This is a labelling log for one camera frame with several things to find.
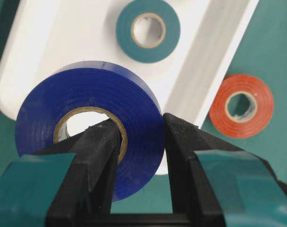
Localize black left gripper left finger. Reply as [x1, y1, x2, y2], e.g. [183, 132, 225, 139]
[0, 119, 122, 227]

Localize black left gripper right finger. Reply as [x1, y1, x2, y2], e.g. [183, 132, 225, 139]
[163, 113, 287, 227]

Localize blue tape roll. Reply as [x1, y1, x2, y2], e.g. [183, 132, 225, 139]
[15, 61, 165, 201]

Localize green tape roll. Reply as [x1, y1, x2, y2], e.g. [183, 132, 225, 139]
[116, 0, 181, 63]

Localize red tape roll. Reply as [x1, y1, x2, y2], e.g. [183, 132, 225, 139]
[209, 74, 274, 138]

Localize white plastic tray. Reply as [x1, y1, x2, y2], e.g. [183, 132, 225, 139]
[0, 0, 258, 126]

